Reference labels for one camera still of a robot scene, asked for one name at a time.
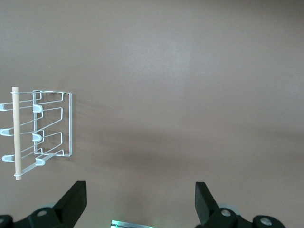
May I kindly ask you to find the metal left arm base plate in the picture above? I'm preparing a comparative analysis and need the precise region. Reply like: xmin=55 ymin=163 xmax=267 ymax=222
xmin=110 ymin=219 xmax=156 ymax=228

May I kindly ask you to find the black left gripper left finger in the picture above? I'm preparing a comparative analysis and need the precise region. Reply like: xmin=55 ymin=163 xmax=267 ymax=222
xmin=0 ymin=180 xmax=87 ymax=228

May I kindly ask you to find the white wire cup rack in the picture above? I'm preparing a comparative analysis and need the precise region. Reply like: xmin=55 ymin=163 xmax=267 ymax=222
xmin=0 ymin=86 xmax=72 ymax=181

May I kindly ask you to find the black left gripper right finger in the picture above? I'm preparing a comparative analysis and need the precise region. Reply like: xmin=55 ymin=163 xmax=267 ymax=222
xmin=194 ymin=181 xmax=285 ymax=228

